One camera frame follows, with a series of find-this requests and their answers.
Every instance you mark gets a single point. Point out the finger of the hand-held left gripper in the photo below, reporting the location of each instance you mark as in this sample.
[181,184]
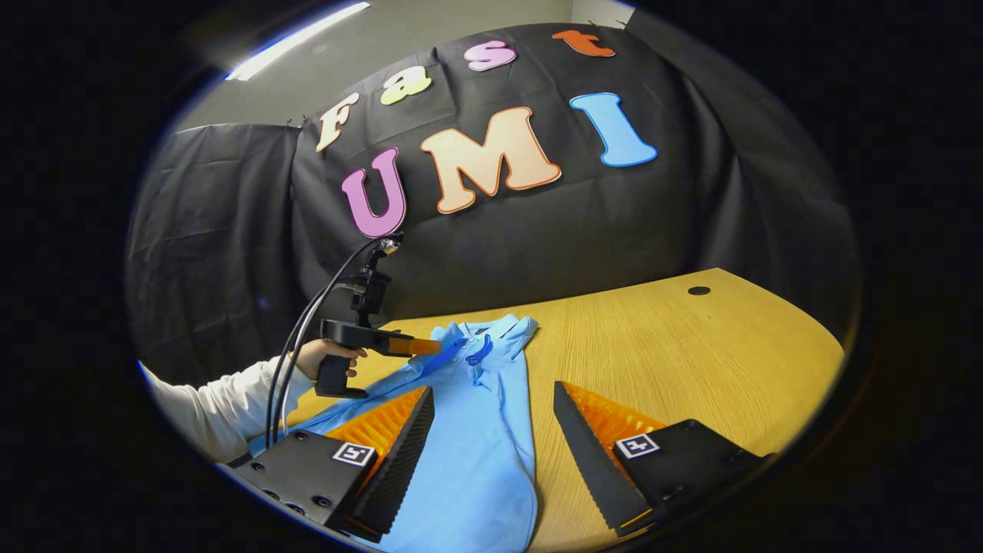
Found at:
[415,346]

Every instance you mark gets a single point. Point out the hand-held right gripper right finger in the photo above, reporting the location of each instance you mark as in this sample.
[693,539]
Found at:
[591,461]

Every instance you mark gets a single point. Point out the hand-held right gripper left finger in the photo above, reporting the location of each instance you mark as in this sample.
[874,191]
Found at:
[399,468]

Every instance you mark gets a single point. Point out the light blue polo T-shirt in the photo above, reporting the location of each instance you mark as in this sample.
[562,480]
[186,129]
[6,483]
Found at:
[476,430]

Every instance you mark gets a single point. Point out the black backdrop cloth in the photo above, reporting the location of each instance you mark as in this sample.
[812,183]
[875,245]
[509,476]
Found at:
[537,238]

